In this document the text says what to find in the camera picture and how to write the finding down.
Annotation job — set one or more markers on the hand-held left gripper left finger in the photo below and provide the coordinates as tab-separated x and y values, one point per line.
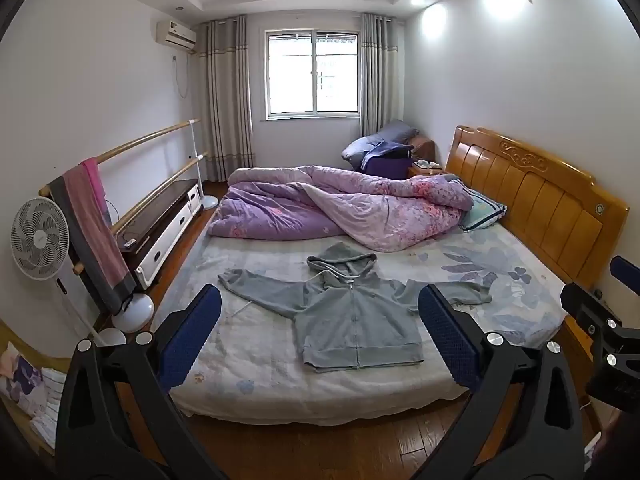
192	330

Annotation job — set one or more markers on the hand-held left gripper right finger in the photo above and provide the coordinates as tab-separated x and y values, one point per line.
450	340

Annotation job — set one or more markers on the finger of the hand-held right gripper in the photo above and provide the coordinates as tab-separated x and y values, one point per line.
582	305
626	269

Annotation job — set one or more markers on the grey zip hoodie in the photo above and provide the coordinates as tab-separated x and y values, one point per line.
350	320

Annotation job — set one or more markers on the white remote control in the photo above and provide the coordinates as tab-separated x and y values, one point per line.
129	243

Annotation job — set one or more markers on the wooden bed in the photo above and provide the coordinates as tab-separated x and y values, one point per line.
540	200

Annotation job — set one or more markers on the dark top white cabinet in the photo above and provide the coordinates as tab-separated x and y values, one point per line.
160	215

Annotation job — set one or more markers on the grey and pink towel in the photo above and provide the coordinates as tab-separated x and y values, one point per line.
95	250

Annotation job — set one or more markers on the teal striped pillow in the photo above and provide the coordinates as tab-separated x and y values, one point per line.
482	210

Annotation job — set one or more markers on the purple floral quilt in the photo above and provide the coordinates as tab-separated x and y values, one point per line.
280	210

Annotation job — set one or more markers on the bright pink towel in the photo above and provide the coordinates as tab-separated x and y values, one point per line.
96	190

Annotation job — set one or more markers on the wooden nightstand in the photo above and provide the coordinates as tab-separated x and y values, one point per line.
430	170

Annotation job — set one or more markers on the floral cushion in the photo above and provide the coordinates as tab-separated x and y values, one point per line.
22	380

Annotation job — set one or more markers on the white standing fan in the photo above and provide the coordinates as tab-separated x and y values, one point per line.
40	237

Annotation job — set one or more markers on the purple storage box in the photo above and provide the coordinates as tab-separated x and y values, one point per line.
387	169

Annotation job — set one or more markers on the wooden bench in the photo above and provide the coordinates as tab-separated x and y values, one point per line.
10	335

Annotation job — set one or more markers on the wooden ballet barre stand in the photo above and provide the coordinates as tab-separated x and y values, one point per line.
150	140

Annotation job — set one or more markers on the blue bedding pile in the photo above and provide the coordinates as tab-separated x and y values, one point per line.
370	145

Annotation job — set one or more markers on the grey striped curtain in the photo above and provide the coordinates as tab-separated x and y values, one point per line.
225	100
380	75

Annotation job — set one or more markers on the white framed window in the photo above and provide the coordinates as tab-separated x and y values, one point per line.
312	72

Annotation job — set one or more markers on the white air conditioner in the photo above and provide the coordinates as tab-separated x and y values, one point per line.
175	34

